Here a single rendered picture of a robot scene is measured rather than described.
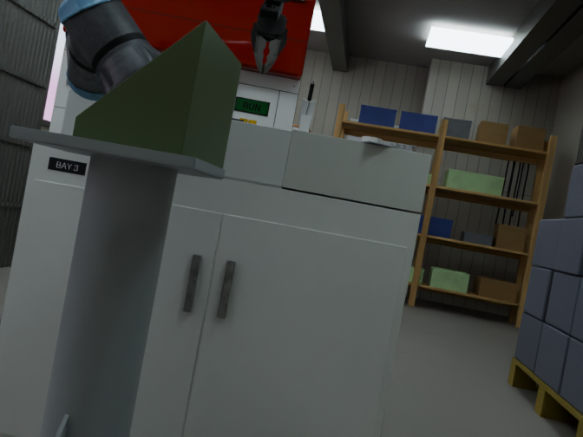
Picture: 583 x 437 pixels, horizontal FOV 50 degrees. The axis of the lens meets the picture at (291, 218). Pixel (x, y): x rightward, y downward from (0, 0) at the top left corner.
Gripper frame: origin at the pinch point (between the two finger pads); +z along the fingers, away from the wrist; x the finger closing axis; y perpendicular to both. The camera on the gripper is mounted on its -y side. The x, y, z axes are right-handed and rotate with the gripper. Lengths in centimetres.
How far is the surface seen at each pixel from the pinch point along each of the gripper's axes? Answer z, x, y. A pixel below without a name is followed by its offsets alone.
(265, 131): 16.0, -3.4, -4.0
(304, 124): 8.5, -13.3, 23.4
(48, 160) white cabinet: 33, 47, -4
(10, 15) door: -61, 182, 258
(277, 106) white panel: -1, -4, 59
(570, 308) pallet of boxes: 54, -157, 134
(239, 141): 19.6, 2.1, -3.9
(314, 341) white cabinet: 64, -25, -4
